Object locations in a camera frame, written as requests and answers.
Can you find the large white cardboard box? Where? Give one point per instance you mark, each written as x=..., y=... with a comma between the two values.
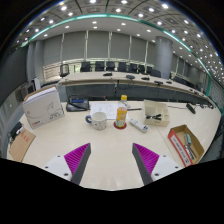
x=43, y=108

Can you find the small white open box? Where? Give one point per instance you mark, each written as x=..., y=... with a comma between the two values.
x=156, y=108

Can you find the flat round red coaster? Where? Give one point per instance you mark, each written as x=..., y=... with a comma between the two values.
x=116, y=126

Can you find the grey hand tool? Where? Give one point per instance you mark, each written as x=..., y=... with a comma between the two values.
x=188, y=139

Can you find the black desk microphone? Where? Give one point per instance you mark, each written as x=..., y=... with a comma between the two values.
x=190, y=108

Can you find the black bag with blue panel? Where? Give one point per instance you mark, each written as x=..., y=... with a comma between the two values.
x=77, y=104

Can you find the white remote control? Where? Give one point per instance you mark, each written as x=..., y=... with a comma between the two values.
x=138, y=125

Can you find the yellow-capped orange drink bottle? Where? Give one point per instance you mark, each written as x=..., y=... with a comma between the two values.
x=121, y=115

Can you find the black pouch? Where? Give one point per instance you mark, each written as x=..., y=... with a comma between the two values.
x=16, y=129

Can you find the group of ceiling lights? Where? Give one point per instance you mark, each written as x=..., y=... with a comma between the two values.
x=118, y=10

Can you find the brown cardboard box red edge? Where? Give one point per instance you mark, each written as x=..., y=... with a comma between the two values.
x=178, y=146

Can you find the brown paper envelope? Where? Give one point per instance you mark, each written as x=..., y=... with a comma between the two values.
x=21, y=145

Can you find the long curved conference desk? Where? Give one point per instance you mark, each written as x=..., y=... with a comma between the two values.
x=100, y=81

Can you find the row of dark office chairs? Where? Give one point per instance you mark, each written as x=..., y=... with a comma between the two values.
x=100, y=66

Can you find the white printed paper sheet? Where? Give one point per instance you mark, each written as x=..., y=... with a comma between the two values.
x=105, y=109

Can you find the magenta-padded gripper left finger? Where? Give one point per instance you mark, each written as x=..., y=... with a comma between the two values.
x=78, y=158

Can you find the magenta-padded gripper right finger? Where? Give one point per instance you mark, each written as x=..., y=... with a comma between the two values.
x=146, y=158

